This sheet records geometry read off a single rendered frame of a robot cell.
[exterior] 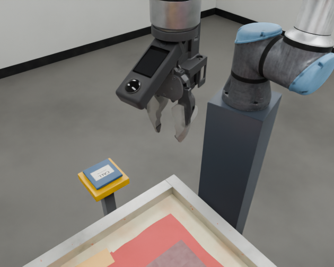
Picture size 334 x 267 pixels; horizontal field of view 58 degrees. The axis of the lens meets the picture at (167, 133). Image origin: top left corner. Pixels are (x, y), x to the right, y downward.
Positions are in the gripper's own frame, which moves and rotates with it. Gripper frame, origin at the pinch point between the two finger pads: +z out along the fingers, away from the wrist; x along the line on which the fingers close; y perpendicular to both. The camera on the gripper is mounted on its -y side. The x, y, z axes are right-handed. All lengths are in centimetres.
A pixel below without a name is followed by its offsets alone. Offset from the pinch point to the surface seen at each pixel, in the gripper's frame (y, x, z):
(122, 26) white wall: 272, 255, 115
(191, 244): 4.5, -5.2, 40.7
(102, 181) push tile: 6.7, 30.0, 39.2
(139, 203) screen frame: 5.4, 13.5, 37.2
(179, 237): 4.5, -1.4, 40.7
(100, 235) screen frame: -8.2, 16.5, 38.7
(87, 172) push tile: 7, 37, 39
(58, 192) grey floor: 37, 119, 136
